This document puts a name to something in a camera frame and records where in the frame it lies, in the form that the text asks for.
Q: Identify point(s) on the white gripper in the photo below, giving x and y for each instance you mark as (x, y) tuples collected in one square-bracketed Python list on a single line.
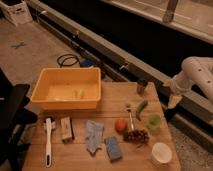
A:
[(178, 86)]

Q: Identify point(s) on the orange tomato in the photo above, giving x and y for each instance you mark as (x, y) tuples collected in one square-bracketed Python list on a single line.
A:
[(120, 125)]

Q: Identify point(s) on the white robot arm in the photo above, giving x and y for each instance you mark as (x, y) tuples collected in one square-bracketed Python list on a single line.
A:
[(194, 71)]

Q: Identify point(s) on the green plastic cup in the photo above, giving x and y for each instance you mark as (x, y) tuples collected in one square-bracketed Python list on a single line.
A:
[(153, 123)]

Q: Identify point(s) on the bunch of dark grapes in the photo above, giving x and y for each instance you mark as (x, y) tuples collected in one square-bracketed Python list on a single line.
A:
[(136, 136)]

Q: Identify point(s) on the white bowl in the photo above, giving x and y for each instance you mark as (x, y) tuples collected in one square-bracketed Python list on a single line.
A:
[(161, 154)]

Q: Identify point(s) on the blue sponge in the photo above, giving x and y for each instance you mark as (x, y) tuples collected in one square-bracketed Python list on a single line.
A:
[(112, 148)]

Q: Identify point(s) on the blue crumpled cloth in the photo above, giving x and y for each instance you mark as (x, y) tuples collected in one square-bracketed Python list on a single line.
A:
[(93, 136)]

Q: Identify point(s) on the blue object on floor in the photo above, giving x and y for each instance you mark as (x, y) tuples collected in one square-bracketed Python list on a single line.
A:
[(86, 63)]

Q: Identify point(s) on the yellow plastic bin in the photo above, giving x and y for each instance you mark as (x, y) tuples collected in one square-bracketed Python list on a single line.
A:
[(67, 88)]

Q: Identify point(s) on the small cardboard box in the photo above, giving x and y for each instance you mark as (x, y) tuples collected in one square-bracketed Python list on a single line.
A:
[(66, 132)]

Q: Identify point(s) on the white dish brush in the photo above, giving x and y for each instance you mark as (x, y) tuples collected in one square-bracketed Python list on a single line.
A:
[(49, 127)]

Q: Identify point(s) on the white crate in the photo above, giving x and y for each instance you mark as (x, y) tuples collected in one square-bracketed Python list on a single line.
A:
[(17, 14)]

